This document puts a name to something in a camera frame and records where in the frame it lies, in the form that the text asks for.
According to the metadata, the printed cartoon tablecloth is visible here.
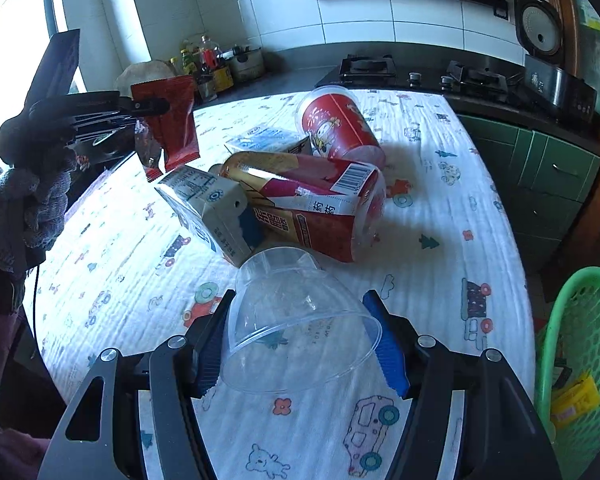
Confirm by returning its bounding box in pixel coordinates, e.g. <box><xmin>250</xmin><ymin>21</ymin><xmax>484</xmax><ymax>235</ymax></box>
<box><xmin>22</xmin><ymin>89</ymin><xmax>538</xmax><ymax>480</ymax></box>

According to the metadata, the window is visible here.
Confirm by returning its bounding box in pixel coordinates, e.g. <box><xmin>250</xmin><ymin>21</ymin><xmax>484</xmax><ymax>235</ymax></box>
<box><xmin>0</xmin><ymin>0</ymin><xmax>153</xmax><ymax>171</ymax></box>

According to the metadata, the clear plastic cup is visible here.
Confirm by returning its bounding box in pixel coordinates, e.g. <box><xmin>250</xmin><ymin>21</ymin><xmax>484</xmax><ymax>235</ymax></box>
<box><xmin>220</xmin><ymin>246</ymin><xmax>383</xmax><ymax>395</ymax></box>

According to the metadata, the red snack box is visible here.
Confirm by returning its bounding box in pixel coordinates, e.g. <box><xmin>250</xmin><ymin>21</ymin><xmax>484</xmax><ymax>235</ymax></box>
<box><xmin>252</xmin><ymin>192</ymin><xmax>381</xmax><ymax>264</ymax></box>

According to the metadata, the red cartoon paper cup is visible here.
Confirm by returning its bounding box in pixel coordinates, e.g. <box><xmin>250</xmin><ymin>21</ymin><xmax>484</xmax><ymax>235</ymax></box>
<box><xmin>294</xmin><ymin>86</ymin><xmax>387</xmax><ymax>168</ymax></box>

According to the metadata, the black rice cooker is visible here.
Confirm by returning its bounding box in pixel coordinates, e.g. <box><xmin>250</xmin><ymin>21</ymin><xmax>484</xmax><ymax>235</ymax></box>
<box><xmin>512</xmin><ymin>0</ymin><xmax>598</xmax><ymax>122</ymax></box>

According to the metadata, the yellow green drink carton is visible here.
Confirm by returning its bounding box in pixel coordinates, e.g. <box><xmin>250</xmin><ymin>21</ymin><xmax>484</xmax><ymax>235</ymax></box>
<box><xmin>550</xmin><ymin>372</ymin><xmax>600</xmax><ymax>431</ymax></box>

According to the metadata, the green kitchen cabinet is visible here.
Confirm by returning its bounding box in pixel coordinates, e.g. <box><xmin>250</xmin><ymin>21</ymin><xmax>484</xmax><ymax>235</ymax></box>
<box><xmin>455</xmin><ymin>112</ymin><xmax>600</xmax><ymax>273</ymax></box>

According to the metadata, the wooden glass door cabinet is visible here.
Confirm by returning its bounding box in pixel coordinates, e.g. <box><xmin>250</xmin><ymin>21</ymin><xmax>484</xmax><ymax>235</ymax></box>
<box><xmin>545</xmin><ymin>0</ymin><xmax>600</xmax><ymax>86</ymax></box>

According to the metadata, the person's left hand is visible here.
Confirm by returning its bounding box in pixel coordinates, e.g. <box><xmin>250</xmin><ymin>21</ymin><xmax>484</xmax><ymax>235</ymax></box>
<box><xmin>0</xmin><ymin>152</ymin><xmax>78</xmax><ymax>277</ymax></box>

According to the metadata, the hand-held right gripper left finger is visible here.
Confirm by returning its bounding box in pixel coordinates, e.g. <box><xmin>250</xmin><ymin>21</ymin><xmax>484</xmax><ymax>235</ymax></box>
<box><xmin>37</xmin><ymin>287</ymin><xmax>236</xmax><ymax>480</ymax></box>

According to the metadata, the red snack packet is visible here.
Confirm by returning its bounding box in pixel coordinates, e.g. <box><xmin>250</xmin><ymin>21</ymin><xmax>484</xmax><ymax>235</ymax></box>
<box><xmin>130</xmin><ymin>74</ymin><xmax>202</xmax><ymax>183</ymax></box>

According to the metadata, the small cooking pot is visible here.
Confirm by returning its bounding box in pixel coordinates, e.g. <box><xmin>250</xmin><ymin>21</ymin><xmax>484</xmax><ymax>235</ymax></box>
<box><xmin>227</xmin><ymin>45</ymin><xmax>266</xmax><ymax>82</ymax></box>

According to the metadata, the red gold snack tube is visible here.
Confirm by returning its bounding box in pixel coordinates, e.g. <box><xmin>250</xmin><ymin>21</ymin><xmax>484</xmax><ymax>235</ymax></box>
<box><xmin>219</xmin><ymin>151</ymin><xmax>387</xmax><ymax>221</ymax></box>

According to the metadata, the pale blue drink carton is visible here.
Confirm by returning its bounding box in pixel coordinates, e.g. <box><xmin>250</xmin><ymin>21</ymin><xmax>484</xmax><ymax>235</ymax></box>
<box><xmin>224</xmin><ymin>127</ymin><xmax>312</xmax><ymax>159</ymax></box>

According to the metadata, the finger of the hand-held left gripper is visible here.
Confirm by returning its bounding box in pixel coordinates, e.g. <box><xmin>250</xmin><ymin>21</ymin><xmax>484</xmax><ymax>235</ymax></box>
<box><xmin>116</xmin><ymin>96</ymin><xmax>172</xmax><ymax>117</ymax></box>

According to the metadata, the thin black cable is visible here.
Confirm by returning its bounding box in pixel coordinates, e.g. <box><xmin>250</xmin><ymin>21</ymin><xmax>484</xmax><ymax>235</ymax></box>
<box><xmin>27</xmin><ymin>264</ymin><xmax>45</xmax><ymax>346</ymax></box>

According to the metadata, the black gas stove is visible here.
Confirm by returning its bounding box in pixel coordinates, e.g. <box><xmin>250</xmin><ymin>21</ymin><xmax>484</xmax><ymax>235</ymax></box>
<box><xmin>314</xmin><ymin>55</ymin><xmax>526</xmax><ymax>107</ymax></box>

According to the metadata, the white drink carton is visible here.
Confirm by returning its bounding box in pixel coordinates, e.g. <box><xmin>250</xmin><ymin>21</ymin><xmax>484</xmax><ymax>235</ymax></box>
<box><xmin>154</xmin><ymin>166</ymin><xmax>262</xmax><ymax>267</ymax></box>

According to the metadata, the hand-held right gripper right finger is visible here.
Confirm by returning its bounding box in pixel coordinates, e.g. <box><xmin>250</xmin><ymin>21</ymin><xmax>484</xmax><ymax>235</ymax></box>
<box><xmin>362</xmin><ymin>289</ymin><xmax>563</xmax><ymax>480</ymax></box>

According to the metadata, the group of condiment bottles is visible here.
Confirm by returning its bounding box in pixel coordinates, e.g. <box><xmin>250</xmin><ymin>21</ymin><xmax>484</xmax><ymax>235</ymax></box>
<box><xmin>172</xmin><ymin>35</ymin><xmax>236</xmax><ymax>103</ymax></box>

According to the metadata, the green plastic basket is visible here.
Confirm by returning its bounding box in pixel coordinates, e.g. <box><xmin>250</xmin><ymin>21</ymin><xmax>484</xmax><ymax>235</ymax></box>
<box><xmin>534</xmin><ymin>266</ymin><xmax>600</xmax><ymax>480</ymax></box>

